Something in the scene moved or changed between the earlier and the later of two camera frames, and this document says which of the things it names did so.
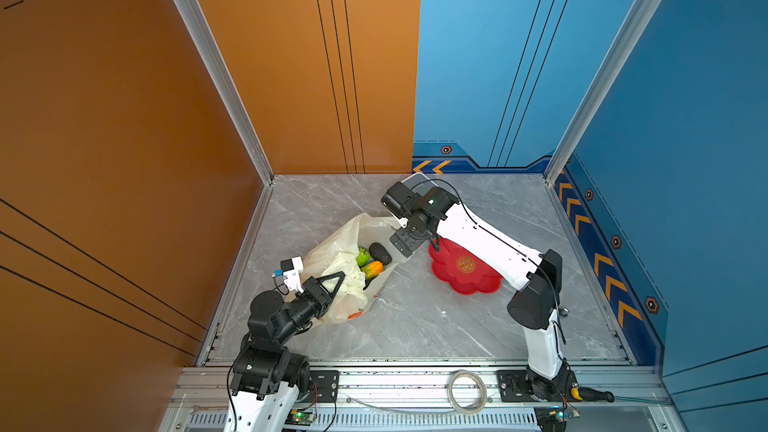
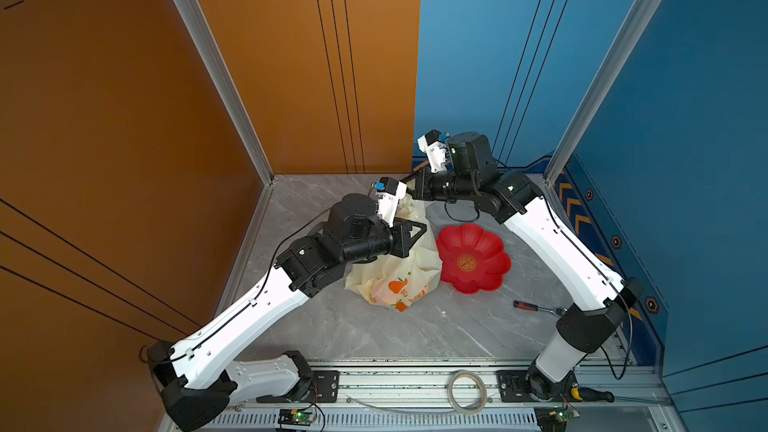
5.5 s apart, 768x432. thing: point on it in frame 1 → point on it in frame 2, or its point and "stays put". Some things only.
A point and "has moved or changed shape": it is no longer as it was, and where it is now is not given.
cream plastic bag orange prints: x=337 y=252 has moved or changed shape
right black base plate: x=517 y=386 stays put
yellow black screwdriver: x=585 y=393 stays put
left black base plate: x=324 y=387 stays put
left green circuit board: x=303 y=416 stays put
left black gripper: x=317 y=296 → x=402 y=242
